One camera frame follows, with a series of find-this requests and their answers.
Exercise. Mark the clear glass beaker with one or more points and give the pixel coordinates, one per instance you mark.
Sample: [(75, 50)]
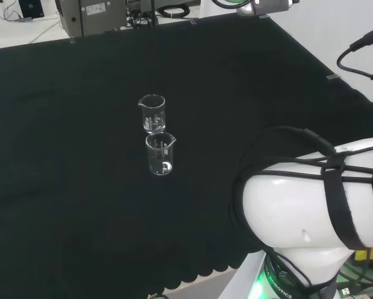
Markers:
[(160, 165), (151, 122)]

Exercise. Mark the black cloth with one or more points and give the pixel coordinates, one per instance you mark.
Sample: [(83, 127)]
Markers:
[(80, 187)]

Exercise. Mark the white base platform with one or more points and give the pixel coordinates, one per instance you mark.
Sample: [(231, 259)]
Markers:
[(249, 274)]

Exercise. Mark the black pole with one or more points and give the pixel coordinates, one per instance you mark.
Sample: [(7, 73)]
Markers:
[(154, 12), (81, 18)]

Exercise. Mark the grey metal cabinet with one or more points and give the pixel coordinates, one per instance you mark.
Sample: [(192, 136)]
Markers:
[(93, 18)]

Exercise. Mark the black box device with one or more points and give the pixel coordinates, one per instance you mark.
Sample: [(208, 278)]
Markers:
[(31, 7)]

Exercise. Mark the silver camera head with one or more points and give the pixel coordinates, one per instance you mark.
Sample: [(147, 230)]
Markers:
[(267, 7)]

